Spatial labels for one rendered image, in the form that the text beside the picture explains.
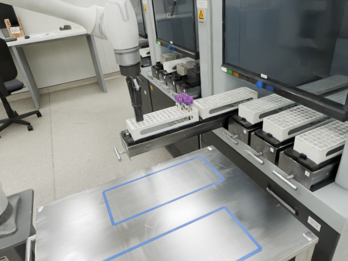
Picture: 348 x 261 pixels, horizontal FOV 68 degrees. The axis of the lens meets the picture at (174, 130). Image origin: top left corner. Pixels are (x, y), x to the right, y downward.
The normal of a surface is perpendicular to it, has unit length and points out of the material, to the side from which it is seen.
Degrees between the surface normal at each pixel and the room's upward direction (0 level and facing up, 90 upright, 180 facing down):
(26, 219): 0
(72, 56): 90
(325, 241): 90
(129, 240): 0
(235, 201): 0
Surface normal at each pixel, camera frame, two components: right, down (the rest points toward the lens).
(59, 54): 0.41, 0.43
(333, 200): -0.10, -0.86
